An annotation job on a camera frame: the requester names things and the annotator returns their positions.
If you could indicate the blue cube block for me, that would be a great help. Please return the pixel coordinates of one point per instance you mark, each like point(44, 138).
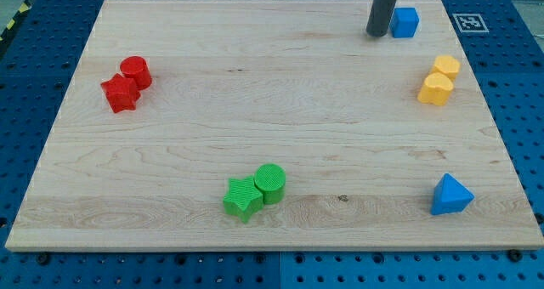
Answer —
point(404, 22)

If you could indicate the blue triangle block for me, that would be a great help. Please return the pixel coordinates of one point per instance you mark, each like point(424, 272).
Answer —
point(450, 196)

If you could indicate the light wooden board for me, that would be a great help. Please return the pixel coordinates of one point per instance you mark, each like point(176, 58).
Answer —
point(241, 83)

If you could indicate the green cylinder block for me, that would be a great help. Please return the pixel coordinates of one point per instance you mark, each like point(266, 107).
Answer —
point(270, 180)

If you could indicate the green star block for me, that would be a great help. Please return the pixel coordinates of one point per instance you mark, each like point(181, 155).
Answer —
point(243, 198)

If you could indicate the red cylinder block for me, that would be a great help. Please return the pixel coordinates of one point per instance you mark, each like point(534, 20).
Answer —
point(136, 68)

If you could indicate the red star block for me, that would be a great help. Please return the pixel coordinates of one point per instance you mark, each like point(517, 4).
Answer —
point(121, 93)

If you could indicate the yellow heart block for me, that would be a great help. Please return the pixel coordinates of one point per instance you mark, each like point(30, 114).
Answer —
point(436, 89)

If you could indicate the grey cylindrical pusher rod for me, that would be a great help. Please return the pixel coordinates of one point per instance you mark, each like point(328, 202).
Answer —
point(380, 17)

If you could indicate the yellow pentagon block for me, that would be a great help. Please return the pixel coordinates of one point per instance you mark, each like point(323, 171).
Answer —
point(446, 65)

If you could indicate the white fiducial marker tag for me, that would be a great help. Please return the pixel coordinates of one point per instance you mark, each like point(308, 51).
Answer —
point(467, 23)

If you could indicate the yellow black hazard tape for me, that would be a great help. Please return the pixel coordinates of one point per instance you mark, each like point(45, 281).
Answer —
point(15, 23)

